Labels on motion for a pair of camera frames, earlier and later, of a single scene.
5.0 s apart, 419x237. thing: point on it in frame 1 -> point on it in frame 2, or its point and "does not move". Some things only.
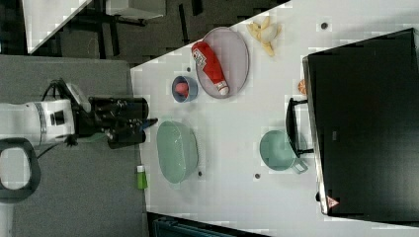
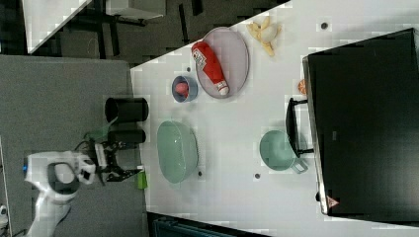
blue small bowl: x=184 y=89 does not move
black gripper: x=118 y=118 -> x=107 y=159
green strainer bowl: x=177 y=151 does not move
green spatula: x=97 y=136 does not move
